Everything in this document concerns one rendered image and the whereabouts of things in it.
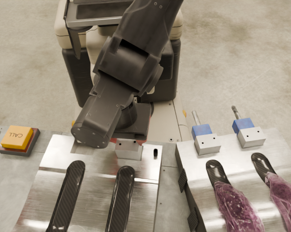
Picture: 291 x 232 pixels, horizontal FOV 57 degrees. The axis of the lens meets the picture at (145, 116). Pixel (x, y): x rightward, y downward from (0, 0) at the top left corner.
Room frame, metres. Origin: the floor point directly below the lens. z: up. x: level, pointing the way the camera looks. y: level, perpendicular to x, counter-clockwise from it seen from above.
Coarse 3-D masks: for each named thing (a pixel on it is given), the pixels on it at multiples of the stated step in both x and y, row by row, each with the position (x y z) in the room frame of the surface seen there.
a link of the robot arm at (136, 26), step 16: (144, 0) 0.29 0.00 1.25; (160, 0) 0.29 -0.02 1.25; (176, 0) 0.29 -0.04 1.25; (128, 16) 0.29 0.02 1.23; (144, 16) 0.29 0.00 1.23; (160, 16) 0.28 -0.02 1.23; (176, 16) 0.29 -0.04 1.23; (128, 32) 0.28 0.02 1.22; (144, 32) 0.28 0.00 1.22; (160, 32) 0.28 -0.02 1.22; (112, 48) 0.28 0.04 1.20; (128, 48) 0.29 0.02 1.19; (144, 48) 0.27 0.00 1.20; (160, 48) 0.27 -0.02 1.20; (112, 64) 0.27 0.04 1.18; (128, 64) 0.27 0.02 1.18; (144, 64) 0.27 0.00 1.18; (128, 80) 0.27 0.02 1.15; (144, 80) 0.26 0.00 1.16
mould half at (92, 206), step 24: (72, 144) 0.34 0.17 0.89; (144, 144) 0.34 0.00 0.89; (48, 168) 0.28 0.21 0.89; (96, 168) 0.28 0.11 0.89; (144, 168) 0.28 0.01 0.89; (48, 192) 0.23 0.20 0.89; (96, 192) 0.23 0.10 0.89; (144, 192) 0.22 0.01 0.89; (24, 216) 0.19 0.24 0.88; (48, 216) 0.18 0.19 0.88; (72, 216) 0.18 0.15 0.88; (96, 216) 0.18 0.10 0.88; (144, 216) 0.18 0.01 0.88
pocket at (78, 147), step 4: (76, 140) 0.36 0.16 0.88; (76, 144) 0.36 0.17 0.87; (80, 144) 0.36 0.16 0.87; (84, 144) 0.36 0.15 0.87; (72, 148) 0.34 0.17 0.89; (76, 148) 0.35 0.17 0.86; (80, 148) 0.35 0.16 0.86; (84, 148) 0.35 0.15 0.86; (88, 148) 0.35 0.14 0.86; (92, 148) 0.35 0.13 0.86; (72, 152) 0.33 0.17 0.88; (76, 152) 0.34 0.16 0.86; (80, 152) 0.34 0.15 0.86; (84, 152) 0.34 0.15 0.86; (88, 152) 0.34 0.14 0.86; (92, 152) 0.34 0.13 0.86
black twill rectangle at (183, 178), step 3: (183, 168) 0.29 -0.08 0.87; (183, 171) 0.28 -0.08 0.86; (183, 174) 0.28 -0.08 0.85; (186, 174) 0.27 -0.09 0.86; (180, 177) 0.28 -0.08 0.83; (183, 177) 0.27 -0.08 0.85; (186, 177) 0.26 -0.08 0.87; (180, 180) 0.28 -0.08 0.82; (183, 180) 0.27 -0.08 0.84; (186, 180) 0.26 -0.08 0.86; (180, 183) 0.27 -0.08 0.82; (183, 183) 0.26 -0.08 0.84; (180, 186) 0.27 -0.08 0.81; (183, 186) 0.26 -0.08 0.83; (180, 189) 0.26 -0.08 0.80
